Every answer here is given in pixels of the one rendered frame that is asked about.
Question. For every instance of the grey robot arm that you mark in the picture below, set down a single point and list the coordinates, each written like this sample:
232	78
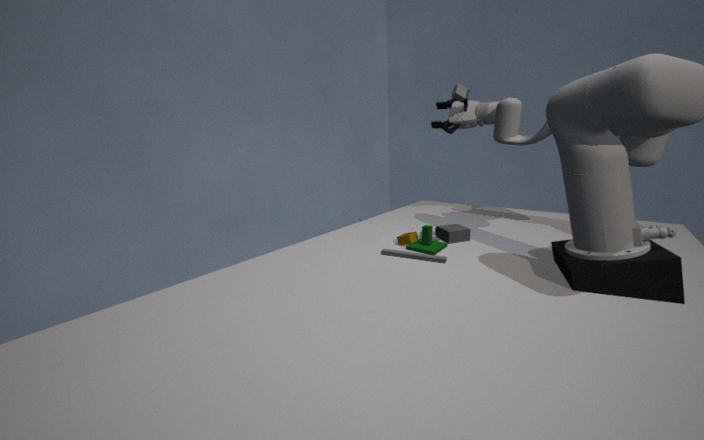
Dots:
594	160

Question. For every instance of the yellow square nut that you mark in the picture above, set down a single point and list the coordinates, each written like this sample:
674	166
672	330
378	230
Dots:
407	238

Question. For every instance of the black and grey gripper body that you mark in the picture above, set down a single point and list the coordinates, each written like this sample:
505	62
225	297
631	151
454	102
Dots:
466	119

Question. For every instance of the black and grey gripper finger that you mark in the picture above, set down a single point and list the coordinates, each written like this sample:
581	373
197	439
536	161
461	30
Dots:
445	126
445	105

